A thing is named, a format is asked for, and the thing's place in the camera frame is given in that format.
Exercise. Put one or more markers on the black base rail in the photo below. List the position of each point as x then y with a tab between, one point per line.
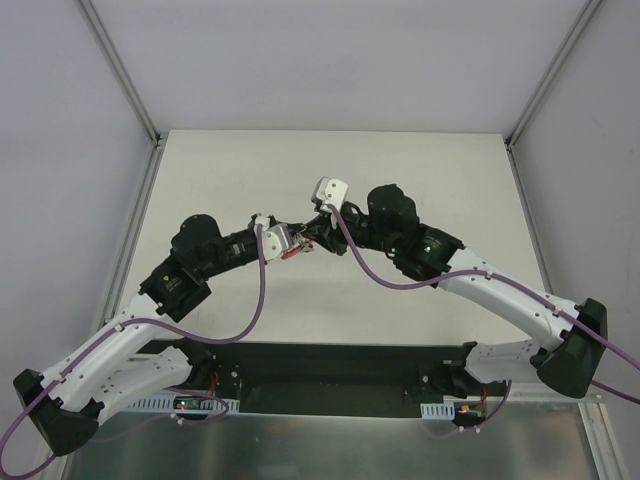
378	381

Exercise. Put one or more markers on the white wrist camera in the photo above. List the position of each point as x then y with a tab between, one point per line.
283	242
329	193

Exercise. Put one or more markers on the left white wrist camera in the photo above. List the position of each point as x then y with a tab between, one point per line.
283	242

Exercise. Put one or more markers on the right cable duct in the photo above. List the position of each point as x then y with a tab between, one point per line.
451	410

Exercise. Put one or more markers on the aluminium frame post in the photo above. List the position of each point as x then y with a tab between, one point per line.
114	61
568	44

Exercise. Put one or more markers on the red keyring tag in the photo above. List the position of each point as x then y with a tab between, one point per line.
305	247

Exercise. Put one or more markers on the right aluminium frame post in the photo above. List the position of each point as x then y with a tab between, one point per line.
568	44

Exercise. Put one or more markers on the left cable duct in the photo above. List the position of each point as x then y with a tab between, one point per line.
188	404

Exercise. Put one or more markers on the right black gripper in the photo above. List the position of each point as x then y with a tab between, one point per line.
329	230

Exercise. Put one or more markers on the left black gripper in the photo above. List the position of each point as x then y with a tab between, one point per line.
254	218

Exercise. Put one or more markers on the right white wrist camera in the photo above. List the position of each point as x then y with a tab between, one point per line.
329	193

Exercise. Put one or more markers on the cable duct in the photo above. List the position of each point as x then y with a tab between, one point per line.
188	404
451	410

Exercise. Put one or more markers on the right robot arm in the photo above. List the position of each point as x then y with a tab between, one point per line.
564	343

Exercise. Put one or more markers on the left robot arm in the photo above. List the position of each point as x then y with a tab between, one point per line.
70	400

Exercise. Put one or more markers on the left aluminium frame post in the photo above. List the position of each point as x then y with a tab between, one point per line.
114	61

